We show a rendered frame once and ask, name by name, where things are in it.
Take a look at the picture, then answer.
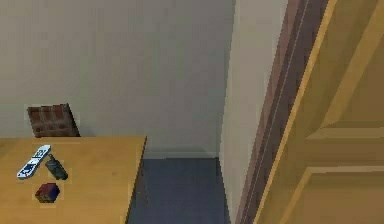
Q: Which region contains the light wooden table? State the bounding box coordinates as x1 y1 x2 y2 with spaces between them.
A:
0 135 148 224

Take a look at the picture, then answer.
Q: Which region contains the brown slatted chair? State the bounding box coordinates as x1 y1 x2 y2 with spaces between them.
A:
27 103 81 139

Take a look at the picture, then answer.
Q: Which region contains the white remote control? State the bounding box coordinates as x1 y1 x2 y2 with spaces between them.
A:
16 144 52 181

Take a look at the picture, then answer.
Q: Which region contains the red and blue cube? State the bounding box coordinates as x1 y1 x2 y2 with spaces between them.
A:
34 182 61 204

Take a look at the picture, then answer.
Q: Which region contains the light wooden room door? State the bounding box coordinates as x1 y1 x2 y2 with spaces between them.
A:
253 0 384 224

